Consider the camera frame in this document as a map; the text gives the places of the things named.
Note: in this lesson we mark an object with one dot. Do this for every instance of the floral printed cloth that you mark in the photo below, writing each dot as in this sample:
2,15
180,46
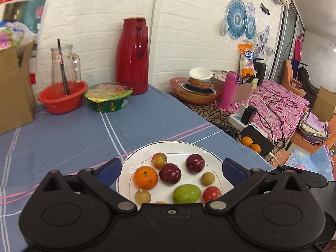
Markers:
15,31

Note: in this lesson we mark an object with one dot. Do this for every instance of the small blue fan decoration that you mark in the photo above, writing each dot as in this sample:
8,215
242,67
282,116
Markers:
225,27

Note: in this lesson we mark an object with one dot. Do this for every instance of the black charger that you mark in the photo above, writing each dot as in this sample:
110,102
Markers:
248,115

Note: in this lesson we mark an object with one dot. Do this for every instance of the wall calendar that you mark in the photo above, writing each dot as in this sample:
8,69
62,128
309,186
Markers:
26,13

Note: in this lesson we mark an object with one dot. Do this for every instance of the green instant noodle bowl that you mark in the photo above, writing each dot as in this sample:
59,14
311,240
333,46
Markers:
110,105

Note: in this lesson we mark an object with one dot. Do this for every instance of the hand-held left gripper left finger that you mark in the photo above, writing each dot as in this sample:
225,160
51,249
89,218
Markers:
111,168

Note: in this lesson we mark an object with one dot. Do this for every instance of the orange chair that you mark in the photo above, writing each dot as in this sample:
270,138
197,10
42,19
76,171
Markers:
287,76

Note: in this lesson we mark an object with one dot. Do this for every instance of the green mango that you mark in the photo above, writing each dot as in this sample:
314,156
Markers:
186,193

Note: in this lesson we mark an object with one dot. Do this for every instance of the medium blue fan decoration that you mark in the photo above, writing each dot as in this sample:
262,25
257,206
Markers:
250,27

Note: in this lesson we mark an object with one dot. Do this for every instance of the black speaker box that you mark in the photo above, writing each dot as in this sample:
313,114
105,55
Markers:
260,73

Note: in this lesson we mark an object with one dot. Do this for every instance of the white plate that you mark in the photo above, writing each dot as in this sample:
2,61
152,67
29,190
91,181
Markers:
178,152

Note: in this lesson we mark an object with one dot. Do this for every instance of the brown black patterned cloth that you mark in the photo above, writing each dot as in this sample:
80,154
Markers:
207,113

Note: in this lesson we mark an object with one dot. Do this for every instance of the pink bottle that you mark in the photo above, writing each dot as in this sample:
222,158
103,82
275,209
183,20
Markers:
227,92

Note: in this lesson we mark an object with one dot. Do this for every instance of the stack of folded cloths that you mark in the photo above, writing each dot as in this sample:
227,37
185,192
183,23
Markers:
313,128

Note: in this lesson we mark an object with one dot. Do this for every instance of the glass pitcher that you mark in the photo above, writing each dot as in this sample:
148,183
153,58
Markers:
56,71

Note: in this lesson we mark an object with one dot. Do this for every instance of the red thermos jug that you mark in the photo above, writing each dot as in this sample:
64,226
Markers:
128,57

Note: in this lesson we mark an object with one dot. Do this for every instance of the pale pink box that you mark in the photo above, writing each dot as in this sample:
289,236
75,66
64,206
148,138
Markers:
241,93

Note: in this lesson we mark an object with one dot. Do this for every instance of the small red yellow plum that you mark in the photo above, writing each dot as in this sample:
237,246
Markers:
159,160

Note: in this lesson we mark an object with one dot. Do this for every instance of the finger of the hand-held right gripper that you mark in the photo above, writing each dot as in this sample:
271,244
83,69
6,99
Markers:
316,180

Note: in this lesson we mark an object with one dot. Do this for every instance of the large blue fan decoration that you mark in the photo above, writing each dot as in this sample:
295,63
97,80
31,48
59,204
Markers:
237,18

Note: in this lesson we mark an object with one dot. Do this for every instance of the cardboard box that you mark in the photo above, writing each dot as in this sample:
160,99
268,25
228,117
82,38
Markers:
13,97

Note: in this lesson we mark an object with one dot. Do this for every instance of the light blue star bag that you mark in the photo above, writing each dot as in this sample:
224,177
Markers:
317,162

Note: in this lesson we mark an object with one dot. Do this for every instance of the small orange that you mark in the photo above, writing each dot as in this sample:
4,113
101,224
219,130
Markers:
255,148
246,141
160,203

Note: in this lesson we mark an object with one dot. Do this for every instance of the dark chopsticks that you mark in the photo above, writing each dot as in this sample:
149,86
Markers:
63,71

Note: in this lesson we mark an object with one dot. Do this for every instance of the brown longan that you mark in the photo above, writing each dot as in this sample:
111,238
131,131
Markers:
142,196
208,178

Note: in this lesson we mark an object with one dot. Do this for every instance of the white power strip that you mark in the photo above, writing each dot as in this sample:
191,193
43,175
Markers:
236,118

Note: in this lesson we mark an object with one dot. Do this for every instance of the dark patterned bowl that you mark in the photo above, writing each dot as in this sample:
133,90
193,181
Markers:
198,89

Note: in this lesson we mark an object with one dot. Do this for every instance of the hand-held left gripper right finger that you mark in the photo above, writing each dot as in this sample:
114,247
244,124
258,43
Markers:
232,169

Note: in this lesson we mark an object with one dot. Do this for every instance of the red plastic basket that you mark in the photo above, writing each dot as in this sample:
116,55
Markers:
63,105

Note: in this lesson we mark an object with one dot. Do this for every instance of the dark red plum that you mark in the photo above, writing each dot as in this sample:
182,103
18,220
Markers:
195,163
170,173

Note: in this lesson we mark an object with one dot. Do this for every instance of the white bowl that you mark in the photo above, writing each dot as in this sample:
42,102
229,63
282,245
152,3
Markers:
200,73

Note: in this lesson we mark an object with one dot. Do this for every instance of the colourful rimmed bowl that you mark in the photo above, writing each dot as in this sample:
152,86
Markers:
199,83

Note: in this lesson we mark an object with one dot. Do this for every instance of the amber glass bowl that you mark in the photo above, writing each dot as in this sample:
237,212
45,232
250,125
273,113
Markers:
194,98

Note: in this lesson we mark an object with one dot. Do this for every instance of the white orange packet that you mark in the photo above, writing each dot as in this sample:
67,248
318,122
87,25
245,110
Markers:
246,60

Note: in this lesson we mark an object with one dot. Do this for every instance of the sliding glass door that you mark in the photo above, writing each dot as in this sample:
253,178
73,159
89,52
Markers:
288,31

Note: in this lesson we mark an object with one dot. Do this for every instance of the brown cardboard carton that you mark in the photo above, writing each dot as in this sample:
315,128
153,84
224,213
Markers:
324,105

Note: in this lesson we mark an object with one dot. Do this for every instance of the hanging pink bag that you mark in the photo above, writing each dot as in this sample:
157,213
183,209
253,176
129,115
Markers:
298,50

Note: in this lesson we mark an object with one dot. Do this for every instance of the pink floral bedsheet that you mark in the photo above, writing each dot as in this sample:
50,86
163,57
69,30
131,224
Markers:
288,110

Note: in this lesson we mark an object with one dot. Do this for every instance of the orange with dark stem mark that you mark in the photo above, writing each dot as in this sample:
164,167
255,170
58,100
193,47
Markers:
145,177

